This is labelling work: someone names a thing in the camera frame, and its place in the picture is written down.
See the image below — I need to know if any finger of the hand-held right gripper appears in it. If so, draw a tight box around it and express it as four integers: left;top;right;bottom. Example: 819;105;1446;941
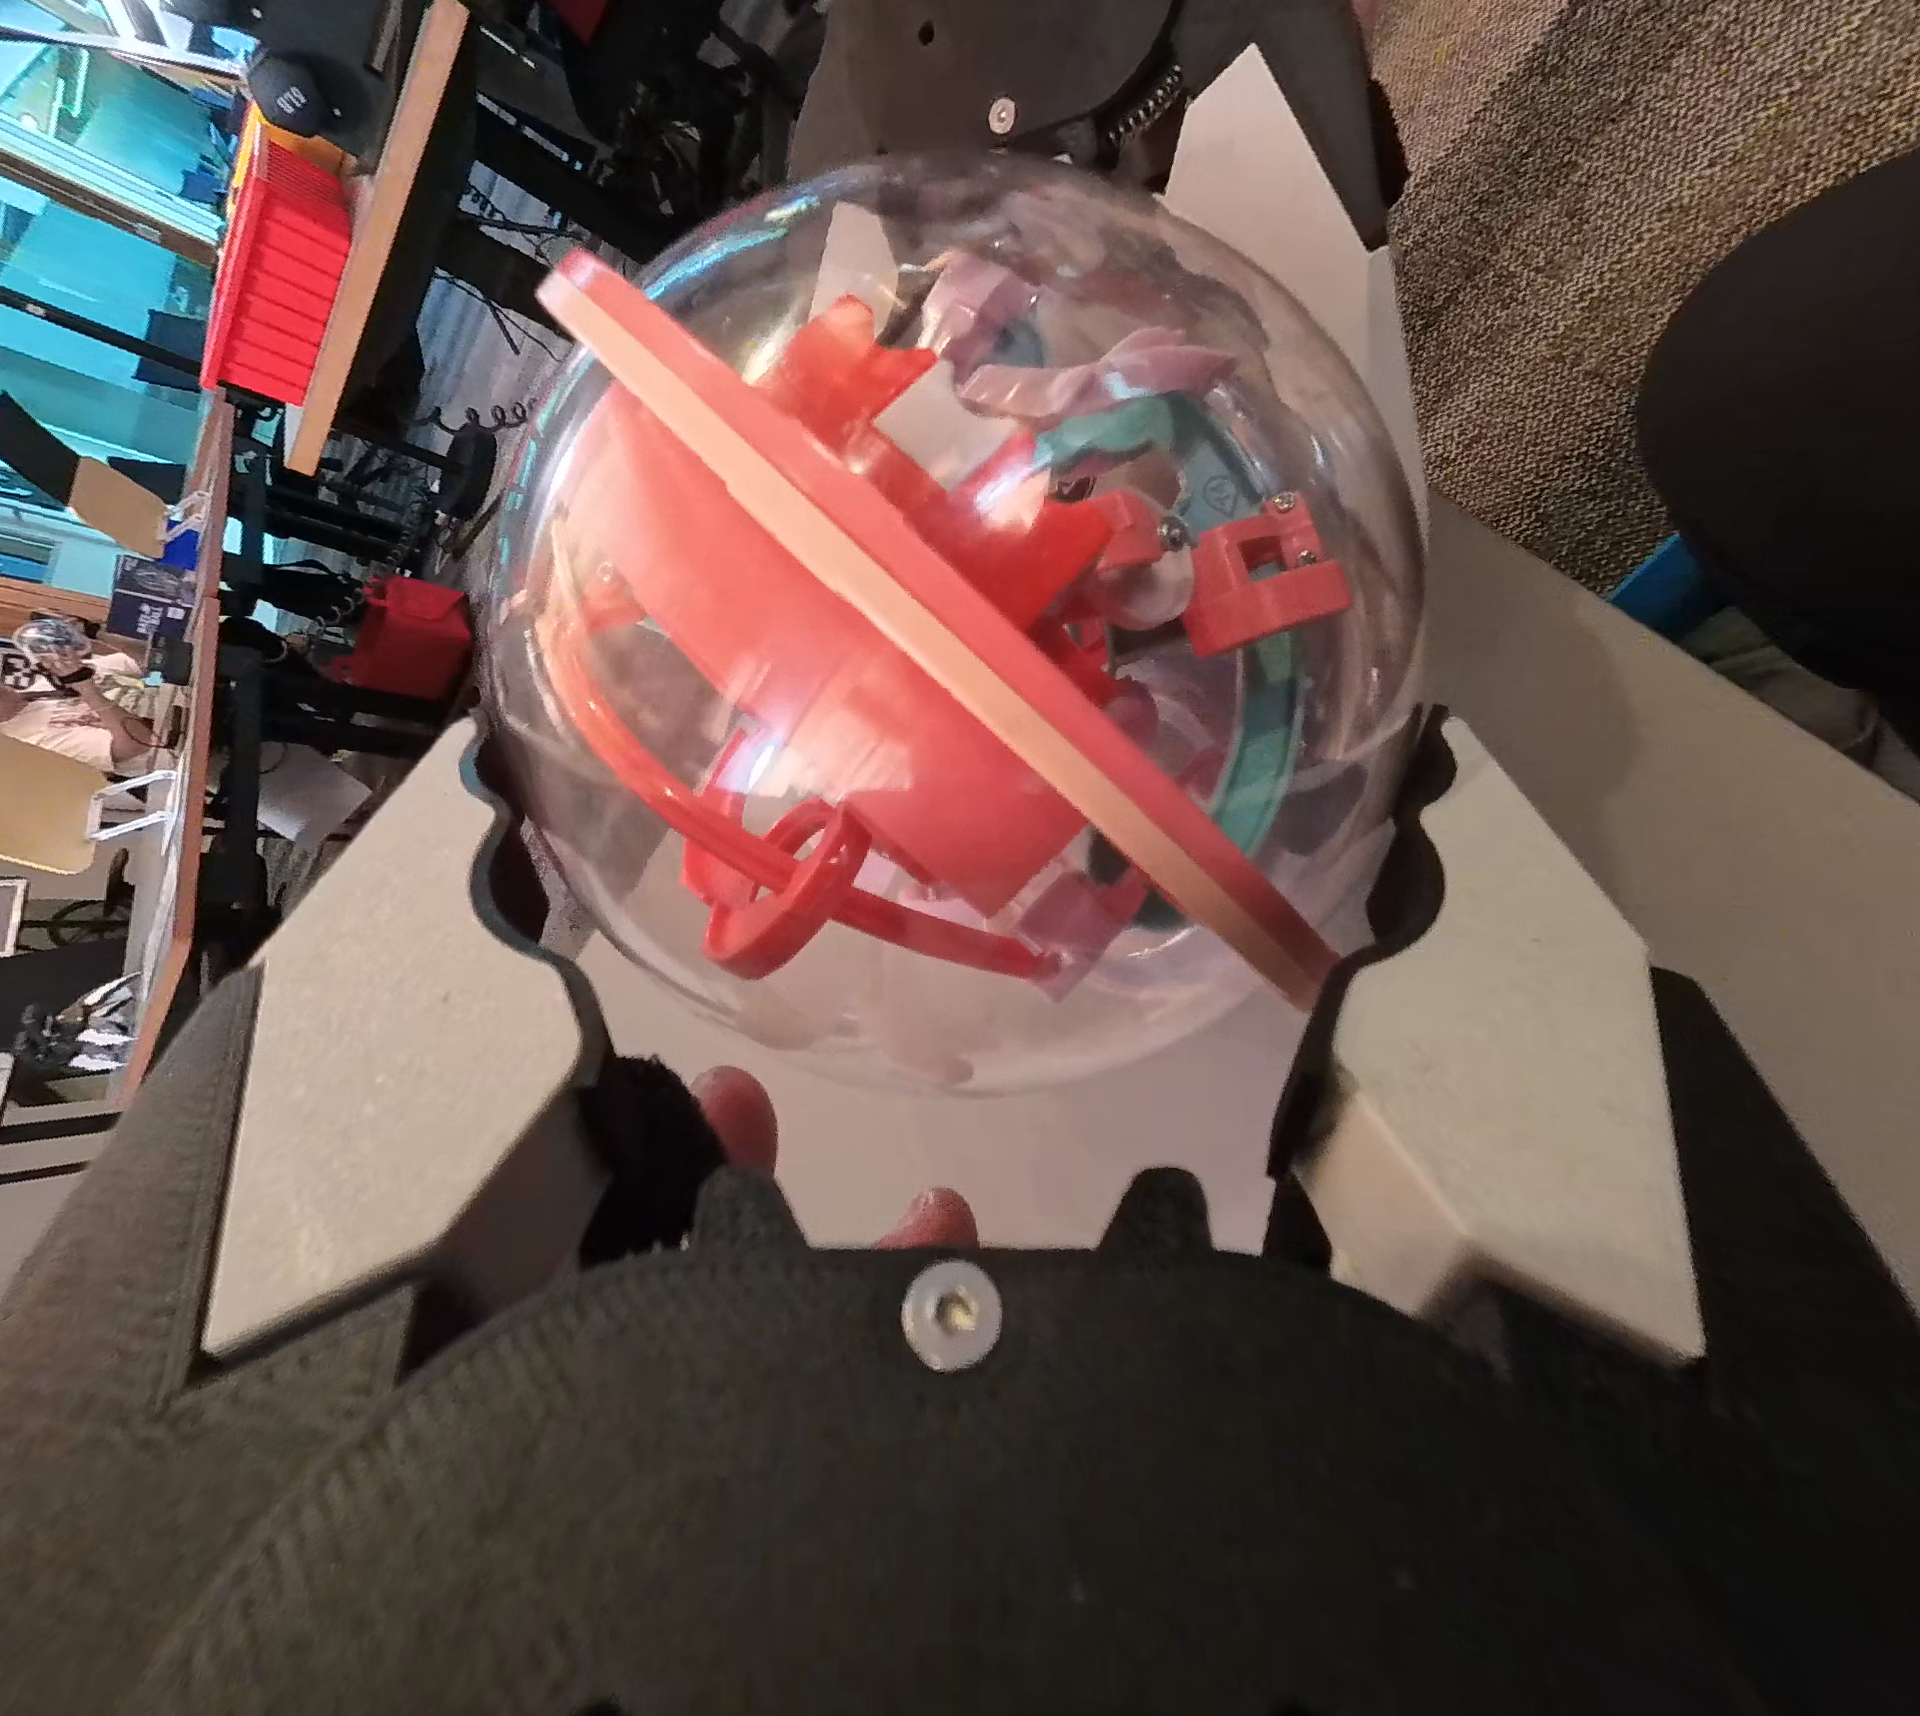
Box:
1163;41;1435;503

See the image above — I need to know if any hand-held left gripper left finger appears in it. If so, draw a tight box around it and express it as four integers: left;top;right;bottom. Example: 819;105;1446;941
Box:
199;714;610;1362

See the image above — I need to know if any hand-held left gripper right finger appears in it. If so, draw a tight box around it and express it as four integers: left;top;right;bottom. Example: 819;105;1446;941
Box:
1265;708;1713;1369

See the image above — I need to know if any clear red maze ball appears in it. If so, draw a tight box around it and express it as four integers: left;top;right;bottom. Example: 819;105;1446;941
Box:
469;151;1429;1096

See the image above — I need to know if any person's left hand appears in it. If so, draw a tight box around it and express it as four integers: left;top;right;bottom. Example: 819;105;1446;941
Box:
690;1061;980;1256

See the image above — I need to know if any dark blue cardboard box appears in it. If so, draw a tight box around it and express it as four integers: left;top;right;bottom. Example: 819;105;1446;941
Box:
109;552;199;654

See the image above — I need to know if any red ribbed bin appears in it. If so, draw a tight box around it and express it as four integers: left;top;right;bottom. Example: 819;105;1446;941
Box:
199;117;360;401

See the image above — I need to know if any white sign bracket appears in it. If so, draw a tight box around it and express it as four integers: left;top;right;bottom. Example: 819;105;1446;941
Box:
90;761;191;840

